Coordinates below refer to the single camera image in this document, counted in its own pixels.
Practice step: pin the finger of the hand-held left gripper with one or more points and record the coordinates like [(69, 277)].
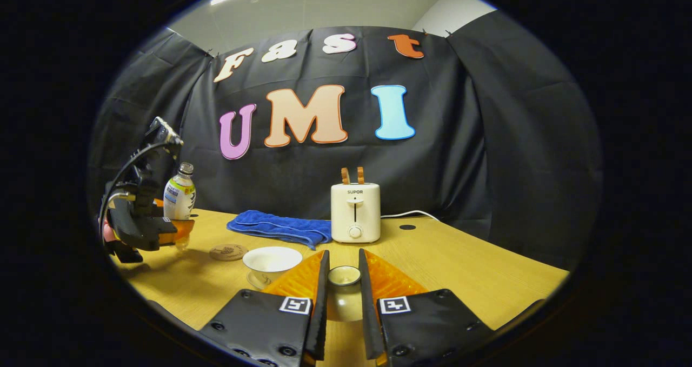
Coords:
[(181, 231)]

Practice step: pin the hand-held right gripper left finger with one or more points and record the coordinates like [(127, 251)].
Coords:
[(323, 302)]

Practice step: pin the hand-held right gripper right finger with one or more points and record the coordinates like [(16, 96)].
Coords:
[(366, 302)]

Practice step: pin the cream teacup lid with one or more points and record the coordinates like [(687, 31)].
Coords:
[(344, 297)]

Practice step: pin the clear labelled water bottle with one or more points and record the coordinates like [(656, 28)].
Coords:
[(181, 197)]

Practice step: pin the round brown coaster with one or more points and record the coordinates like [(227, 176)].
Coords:
[(228, 252)]

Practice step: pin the cream teacup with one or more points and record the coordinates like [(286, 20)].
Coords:
[(270, 264)]

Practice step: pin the cream saucer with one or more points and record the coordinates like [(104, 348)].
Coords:
[(254, 281)]

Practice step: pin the blue towel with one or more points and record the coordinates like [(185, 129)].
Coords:
[(281, 227)]

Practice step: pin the cream toaster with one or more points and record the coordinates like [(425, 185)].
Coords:
[(355, 210)]

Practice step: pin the bread slice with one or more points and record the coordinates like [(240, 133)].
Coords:
[(345, 176), (360, 175)]

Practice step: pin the black backdrop cloth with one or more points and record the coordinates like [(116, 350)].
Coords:
[(486, 140)]

